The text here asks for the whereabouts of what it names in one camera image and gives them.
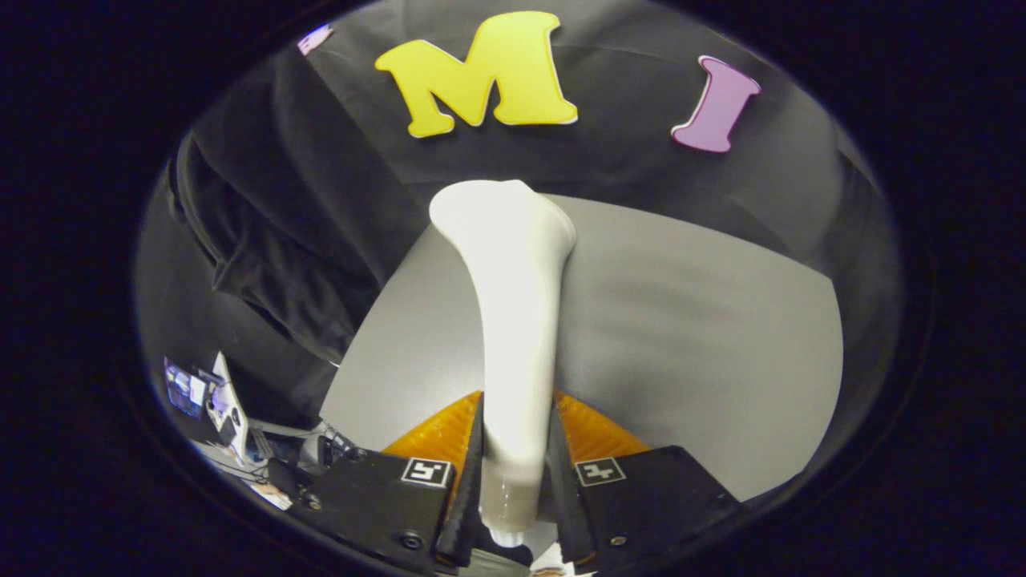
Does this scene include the black suit jacket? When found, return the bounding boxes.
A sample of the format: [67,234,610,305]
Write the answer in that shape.
[172,136,402,365]

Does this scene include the white plastic device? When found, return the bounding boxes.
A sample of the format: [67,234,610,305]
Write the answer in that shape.
[205,351,251,464]

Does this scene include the lit monitor screen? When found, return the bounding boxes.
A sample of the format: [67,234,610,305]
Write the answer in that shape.
[164,357,208,420]

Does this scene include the black backdrop cloth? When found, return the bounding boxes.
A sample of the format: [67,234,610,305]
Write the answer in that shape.
[136,0,900,482]

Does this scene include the grey and beige cabinet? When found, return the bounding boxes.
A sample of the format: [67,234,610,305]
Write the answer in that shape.
[319,192,845,502]

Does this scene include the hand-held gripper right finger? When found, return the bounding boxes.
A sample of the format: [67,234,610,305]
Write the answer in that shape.
[547,390,746,576]

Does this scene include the white garment steamer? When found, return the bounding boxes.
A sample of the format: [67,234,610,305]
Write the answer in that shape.
[429,180,578,550]

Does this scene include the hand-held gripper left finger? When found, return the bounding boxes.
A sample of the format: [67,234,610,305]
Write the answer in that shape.
[293,390,486,575]

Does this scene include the thin black floor cables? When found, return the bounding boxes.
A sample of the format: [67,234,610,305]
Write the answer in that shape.
[244,417,357,486]

